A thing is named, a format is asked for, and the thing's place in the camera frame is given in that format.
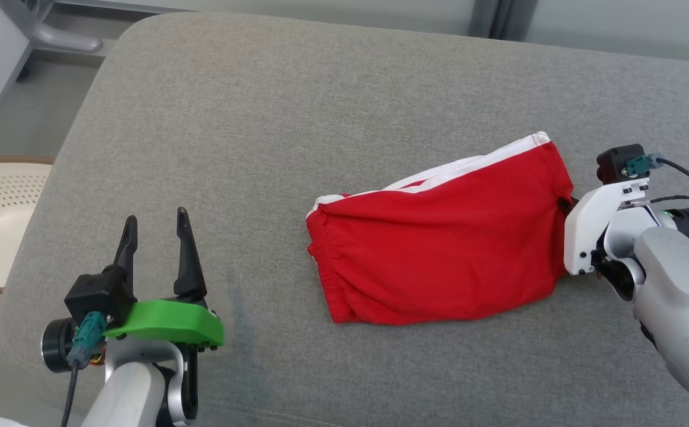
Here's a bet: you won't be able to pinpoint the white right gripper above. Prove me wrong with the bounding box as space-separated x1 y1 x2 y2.
560 178 649 276

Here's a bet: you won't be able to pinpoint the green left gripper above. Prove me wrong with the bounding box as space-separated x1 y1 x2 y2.
104 207 225 352

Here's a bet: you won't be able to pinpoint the red shorts with white stripe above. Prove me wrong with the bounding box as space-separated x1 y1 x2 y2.
306 132 576 326

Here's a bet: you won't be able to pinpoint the cream perforated laundry basket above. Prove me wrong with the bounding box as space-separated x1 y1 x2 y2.
0 157 55 302

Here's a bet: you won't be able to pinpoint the right camera cable teal plug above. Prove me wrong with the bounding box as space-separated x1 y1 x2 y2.
626 153 689 196

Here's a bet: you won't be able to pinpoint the camera cable teal plug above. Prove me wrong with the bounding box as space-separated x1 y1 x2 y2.
60 311 108 427
626 153 689 196

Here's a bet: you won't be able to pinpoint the left camera cable teal plug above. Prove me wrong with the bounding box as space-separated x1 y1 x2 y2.
60 311 108 427

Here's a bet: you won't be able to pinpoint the grey partition post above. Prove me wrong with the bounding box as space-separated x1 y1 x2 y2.
469 0 538 42

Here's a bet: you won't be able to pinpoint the grey metal rail frame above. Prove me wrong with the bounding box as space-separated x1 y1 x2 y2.
0 0 143 84

